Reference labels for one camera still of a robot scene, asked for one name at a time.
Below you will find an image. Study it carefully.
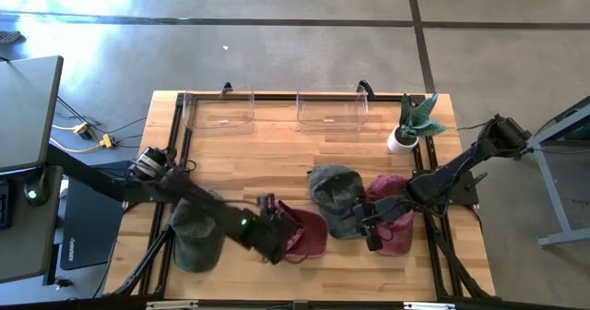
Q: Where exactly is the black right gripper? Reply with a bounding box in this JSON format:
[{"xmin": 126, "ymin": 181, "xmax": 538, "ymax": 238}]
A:
[{"xmin": 353, "ymin": 193, "xmax": 416, "ymax": 226}]

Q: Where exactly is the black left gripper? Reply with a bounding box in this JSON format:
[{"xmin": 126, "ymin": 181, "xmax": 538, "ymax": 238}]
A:
[{"xmin": 248, "ymin": 208, "xmax": 303, "ymax": 266}]

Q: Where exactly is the maroon baseball cap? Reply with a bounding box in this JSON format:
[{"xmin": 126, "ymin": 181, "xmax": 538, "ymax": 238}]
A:
[
  {"xmin": 274, "ymin": 199, "xmax": 329, "ymax": 261},
  {"xmin": 365, "ymin": 173, "xmax": 416, "ymax": 257}
]

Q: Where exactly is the dark green baseball cap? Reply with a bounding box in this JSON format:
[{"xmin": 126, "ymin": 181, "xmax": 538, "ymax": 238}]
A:
[
  {"xmin": 170, "ymin": 189, "xmax": 227, "ymax": 274},
  {"xmin": 307, "ymin": 163, "xmax": 370, "ymax": 241}
]

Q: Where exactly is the green succulent plant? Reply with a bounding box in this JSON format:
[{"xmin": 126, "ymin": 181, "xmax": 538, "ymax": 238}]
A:
[{"xmin": 398, "ymin": 91, "xmax": 451, "ymax": 139}]

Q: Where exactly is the clear plastic bin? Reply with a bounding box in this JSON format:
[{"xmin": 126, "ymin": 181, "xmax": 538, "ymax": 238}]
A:
[
  {"xmin": 182, "ymin": 84, "xmax": 256, "ymax": 137},
  {"xmin": 296, "ymin": 86, "xmax": 370, "ymax": 135}
]

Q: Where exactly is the grey metal table stand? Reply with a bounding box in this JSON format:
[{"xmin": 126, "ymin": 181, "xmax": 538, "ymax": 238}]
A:
[{"xmin": 527, "ymin": 95, "xmax": 590, "ymax": 249}]

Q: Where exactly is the black laptop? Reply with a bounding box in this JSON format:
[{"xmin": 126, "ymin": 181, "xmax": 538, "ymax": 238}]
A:
[{"xmin": 59, "ymin": 175, "xmax": 128, "ymax": 271}]

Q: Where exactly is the black desk crossbar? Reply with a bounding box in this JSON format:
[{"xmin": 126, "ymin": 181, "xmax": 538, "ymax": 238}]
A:
[{"xmin": 45, "ymin": 143, "xmax": 139, "ymax": 205}]

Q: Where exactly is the black computer mouse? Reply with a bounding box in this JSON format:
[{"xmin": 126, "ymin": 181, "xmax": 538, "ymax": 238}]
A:
[{"xmin": 22, "ymin": 169, "xmax": 51, "ymax": 208}]

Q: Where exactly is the grey desk top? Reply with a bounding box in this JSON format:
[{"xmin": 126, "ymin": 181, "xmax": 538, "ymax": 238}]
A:
[{"xmin": 0, "ymin": 165, "xmax": 65, "ymax": 284}]

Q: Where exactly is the black keyboard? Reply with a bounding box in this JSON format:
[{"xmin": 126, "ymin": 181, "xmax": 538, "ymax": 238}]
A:
[{"xmin": 0, "ymin": 180, "xmax": 11, "ymax": 231}]

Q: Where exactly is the grey monitor at left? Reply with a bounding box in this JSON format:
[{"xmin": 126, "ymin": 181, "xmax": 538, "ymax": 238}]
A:
[{"xmin": 0, "ymin": 54, "xmax": 65, "ymax": 173}]

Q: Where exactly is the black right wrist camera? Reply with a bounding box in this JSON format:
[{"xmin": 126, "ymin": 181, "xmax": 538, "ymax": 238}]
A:
[{"xmin": 366, "ymin": 224, "xmax": 384, "ymax": 252}]

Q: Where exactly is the silver metal bracket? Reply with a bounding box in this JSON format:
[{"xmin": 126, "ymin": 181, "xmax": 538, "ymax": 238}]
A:
[
  {"xmin": 403, "ymin": 302, "xmax": 456, "ymax": 310},
  {"xmin": 146, "ymin": 300, "xmax": 199, "ymax": 310}
]

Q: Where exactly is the black aluminium table frame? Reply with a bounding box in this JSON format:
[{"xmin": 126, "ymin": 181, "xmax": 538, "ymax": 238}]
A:
[{"xmin": 103, "ymin": 91, "xmax": 497, "ymax": 302}]

